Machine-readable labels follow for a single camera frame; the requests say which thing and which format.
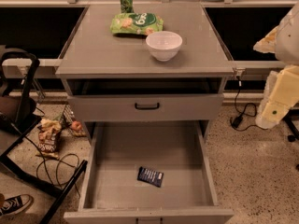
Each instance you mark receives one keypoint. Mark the dark blue rxbar wrapper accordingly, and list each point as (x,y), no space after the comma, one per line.
(150,176)

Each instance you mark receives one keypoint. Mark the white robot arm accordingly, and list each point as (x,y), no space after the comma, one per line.
(287,39)

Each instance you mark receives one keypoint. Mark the grey drawer cabinet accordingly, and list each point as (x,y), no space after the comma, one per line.
(98,63)

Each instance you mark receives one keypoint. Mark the closed grey top drawer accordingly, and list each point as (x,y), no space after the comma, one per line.
(122,107)

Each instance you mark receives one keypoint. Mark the open grey middle drawer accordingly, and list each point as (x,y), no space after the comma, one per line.
(111,193)

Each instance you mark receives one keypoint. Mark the white ceramic bowl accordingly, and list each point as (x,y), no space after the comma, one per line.
(164,45)

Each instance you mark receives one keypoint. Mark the green chip bag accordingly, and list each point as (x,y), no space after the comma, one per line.
(136,24)

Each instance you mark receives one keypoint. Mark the snack packet with apple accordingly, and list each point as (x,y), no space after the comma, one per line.
(70,123)

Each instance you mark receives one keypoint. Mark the brown snack bag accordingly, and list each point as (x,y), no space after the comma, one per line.
(49,132)

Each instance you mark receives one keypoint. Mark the black canvas sneaker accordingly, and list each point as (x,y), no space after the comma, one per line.
(14,205)

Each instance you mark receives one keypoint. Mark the black drawer handle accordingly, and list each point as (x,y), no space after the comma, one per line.
(147,107)

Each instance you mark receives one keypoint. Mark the black metal chair frame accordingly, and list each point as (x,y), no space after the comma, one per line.
(17,120)

